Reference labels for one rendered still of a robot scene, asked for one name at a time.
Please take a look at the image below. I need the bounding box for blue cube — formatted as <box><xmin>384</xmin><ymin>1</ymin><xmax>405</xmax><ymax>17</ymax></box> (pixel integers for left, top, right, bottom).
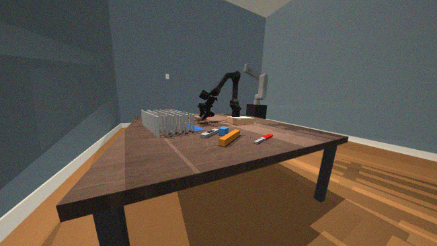
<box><xmin>218</xmin><ymin>126</ymin><xmax>229</xmax><ymax>136</ymax></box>

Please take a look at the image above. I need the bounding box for orange flat bar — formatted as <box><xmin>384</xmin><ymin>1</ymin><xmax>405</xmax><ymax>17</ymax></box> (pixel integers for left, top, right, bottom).
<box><xmin>218</xmin><ymin>130</ymin><xmax>240</xmax><ymax>147</ymax></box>

